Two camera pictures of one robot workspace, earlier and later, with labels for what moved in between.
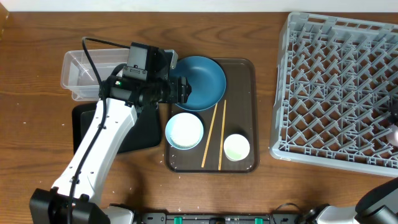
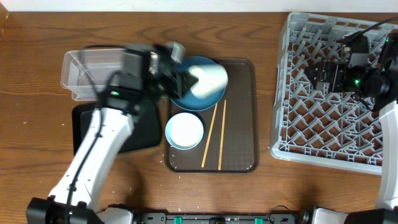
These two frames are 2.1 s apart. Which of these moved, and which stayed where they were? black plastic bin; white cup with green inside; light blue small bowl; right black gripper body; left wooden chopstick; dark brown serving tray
Moved: white cup with green inside; right black gripper body
Stayed: dark brown serving tray; light blue small bowl; black plastic bin; left wooden chopstick
